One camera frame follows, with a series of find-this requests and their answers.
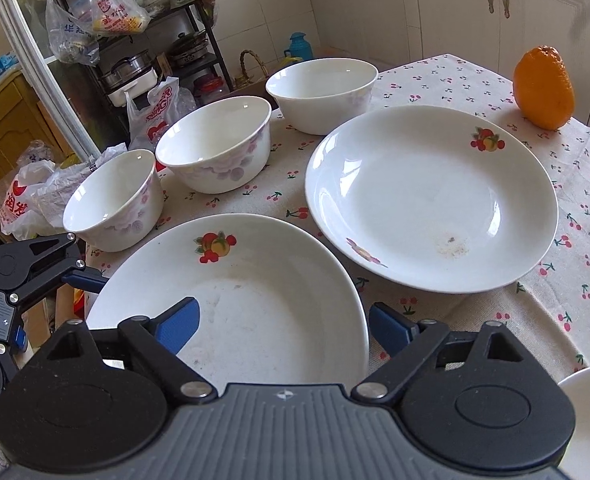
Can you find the crumpled clear plastic bag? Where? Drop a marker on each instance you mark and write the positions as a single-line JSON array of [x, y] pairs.
[[75, 177]]

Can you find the knobbly orange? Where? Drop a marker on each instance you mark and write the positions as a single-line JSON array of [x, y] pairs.
[[545, 90]]

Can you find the blue thermos jug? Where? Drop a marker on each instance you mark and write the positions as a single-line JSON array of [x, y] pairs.
[[300, 50]]

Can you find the sliding glass door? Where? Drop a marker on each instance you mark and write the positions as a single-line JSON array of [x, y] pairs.
[[55, 80]]

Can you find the hanging red-print plastic bag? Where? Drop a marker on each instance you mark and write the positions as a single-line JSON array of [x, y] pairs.
[[120, 15]]

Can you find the wicker basket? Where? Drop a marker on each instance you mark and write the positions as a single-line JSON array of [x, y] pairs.
[[250, 86]]

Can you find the black metal shelf rack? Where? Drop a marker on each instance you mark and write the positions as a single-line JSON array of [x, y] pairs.
[[214, 45]]

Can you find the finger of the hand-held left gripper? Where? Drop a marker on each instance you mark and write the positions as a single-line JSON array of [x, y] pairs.
[[19, 337], [87, 280]]

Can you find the white kitchen cabinets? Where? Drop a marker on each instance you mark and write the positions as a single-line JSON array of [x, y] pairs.
[[450, 10]]

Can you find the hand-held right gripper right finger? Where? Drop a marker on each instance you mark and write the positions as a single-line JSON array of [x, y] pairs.
[[390, 330]]

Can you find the hanging clear plastic bag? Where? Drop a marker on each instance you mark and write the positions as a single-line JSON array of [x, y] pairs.
[[70, 35]]

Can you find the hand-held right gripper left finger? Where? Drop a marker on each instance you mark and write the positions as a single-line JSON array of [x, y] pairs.
[[177, 322]]

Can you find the white red-print plastic bag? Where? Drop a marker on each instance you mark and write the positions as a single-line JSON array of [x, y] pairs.
[[160, 115], [20, 200]]

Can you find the red-lid plastic container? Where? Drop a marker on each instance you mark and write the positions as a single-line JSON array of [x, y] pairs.
[[210, 90]]

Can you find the blue carton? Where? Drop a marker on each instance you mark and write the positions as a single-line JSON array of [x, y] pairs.
[[2, 67]]

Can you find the brown cardboard box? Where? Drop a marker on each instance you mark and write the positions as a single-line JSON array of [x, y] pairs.
[[65, 305]]

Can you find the yellow wooden cabinet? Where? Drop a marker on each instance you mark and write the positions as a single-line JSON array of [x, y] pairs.
[[5, 125]]

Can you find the white electric cooker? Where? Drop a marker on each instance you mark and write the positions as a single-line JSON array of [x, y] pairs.
[[135, 91]]

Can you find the steel steamer pot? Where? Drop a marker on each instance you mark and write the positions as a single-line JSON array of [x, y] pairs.
[[125, 67]]

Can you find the white floral bowl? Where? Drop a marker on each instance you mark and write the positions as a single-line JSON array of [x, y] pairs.
[[110, 210], [210, 140], [320, 100]]

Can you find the black pan with lid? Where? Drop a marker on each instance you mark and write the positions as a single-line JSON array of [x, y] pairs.
[[187, 47]]

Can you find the cherry-print tablecloth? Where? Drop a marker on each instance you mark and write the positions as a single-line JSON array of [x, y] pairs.
[[550, 240]]

